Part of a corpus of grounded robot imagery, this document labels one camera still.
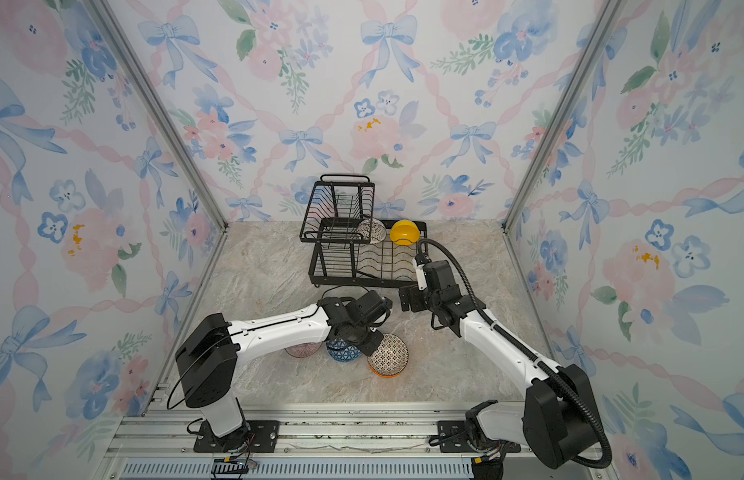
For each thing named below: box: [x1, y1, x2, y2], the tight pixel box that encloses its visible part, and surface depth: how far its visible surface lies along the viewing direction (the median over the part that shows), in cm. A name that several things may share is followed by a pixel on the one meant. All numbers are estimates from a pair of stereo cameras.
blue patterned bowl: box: [326, 338, 362, 362], surface depth 87 cm
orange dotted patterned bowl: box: [367, 332, 410, 378], surface depth 85 cm
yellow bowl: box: [390, 219, 421, 246], surface depth 113 cm
